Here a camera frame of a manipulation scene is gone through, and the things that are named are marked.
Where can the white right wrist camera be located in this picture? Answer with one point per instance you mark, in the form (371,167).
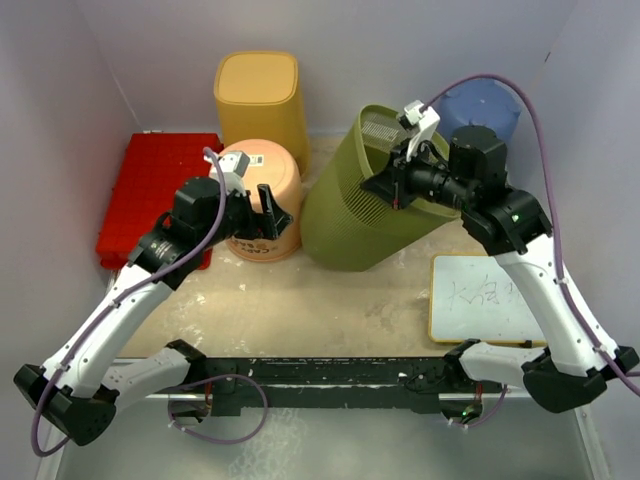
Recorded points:
(420,122)

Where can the red plastic tray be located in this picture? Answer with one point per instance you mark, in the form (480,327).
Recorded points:
(154,166)

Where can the pink bin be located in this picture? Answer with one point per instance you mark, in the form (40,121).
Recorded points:
(268,164)

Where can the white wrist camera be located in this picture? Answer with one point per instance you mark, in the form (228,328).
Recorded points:
(420,122)
(231,167)

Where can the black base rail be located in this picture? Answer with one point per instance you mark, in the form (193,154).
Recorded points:
(407,383)

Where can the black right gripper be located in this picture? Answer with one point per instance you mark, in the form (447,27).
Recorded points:
(391,184)

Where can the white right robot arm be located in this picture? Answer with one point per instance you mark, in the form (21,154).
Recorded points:
(579,357)

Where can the small whiteboard with orange frame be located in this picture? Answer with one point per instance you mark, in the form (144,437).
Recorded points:
(471,297)

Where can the olive green ribbed bin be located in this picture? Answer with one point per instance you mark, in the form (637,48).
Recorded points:
(344,228)

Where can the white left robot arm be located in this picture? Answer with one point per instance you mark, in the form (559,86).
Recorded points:
(77,389)

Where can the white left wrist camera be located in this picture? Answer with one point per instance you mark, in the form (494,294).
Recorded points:
(231,167)

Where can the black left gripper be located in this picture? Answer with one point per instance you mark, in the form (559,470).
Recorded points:
(264,225)

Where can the blue plastic bucket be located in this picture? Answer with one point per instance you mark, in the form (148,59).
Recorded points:
(481,102)

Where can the yellow ribbed waste basket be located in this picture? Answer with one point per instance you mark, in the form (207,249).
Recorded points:
(258,95)

